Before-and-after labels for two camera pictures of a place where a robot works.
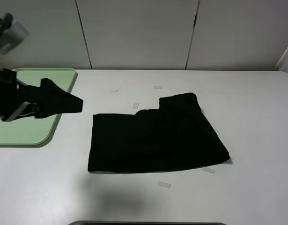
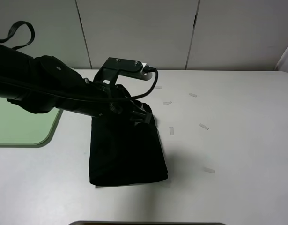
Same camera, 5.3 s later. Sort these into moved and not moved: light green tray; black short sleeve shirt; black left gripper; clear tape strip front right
Moved: black short sleeve shirt; black left gripper
Not moved: clear tape strip front right; light green tray
